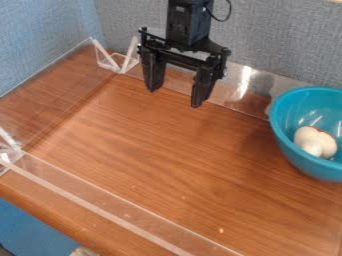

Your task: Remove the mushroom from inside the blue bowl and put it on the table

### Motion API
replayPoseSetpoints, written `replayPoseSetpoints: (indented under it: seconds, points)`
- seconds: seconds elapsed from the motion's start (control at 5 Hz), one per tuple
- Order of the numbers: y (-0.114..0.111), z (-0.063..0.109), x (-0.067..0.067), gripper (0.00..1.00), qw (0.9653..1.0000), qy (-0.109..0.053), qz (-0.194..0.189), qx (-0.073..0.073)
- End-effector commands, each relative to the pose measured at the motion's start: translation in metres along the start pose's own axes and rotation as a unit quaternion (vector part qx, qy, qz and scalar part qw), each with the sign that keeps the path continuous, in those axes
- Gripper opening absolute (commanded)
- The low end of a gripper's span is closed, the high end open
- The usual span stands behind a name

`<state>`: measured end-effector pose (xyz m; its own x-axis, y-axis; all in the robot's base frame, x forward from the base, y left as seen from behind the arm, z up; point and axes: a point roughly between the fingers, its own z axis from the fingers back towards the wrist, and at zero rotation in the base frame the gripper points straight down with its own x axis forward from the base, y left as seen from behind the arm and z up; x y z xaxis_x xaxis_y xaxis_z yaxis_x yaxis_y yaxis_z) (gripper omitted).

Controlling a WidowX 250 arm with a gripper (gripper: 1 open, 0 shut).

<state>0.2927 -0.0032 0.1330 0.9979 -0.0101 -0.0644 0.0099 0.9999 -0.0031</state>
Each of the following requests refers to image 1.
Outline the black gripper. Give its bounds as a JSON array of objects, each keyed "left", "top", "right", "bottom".
[{"left": 139, "top": 0, "right": 233, "bottom": 108}]

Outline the blue plastic bowl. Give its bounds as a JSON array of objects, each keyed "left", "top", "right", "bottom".
[{"left": 270, "top": 86, "right": 342, "bottom": 182}]

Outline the white toy mushroom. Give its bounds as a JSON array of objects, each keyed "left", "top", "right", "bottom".
[{"left": 294, "top": 126, "right": 338, "bottom": 159}]

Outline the clear acrylic back panel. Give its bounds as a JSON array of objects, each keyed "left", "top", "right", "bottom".
[{"left": 127, "top": 35, "right": 313, "bottom": 120}]

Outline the clear acrylic panel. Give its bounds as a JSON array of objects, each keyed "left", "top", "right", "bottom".
[
  {"left": 0, "top": 38, "right": 115, "bottom": 147},
  {"left": 127, "top": 35, "right": 313, "bottom": 120}
]

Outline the clear acrylic left panel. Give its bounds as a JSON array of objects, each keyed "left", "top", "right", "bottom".
[{"left": 0, "top": 38, "right": 115, "bottom": 147}]

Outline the clear acrylic corner bracket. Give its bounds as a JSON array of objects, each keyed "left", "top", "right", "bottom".
[{"left": 91, "top": 36, "right": 141, "bottom": 74}]

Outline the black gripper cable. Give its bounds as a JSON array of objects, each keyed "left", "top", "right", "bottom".
[{"left": 205, "top": 0, "right": 234, "bottom": 23}]

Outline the clear acrylic front bracket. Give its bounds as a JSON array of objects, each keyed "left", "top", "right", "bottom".
[{"left": 0, "top": 127, "right": 23, "bottom": 164}]

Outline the clear acrylic front rail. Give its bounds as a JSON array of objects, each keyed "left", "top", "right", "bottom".
[{"left": 0, "top": 151, "right": 245, "bottom": 256}]

